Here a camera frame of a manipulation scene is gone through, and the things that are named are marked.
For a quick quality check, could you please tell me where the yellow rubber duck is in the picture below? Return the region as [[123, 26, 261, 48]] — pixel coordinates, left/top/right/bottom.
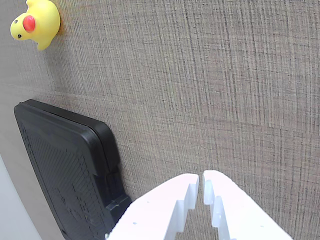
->
[[9, 0, 61, 52]]

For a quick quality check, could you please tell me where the black plastic case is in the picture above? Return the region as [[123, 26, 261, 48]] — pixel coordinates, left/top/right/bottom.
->
[[13, 98, 133, 240]]

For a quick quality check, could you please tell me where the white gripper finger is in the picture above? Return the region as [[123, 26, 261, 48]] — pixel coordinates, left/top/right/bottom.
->
[[202, 170, 294, 240], [104, 173, 200, 240]]

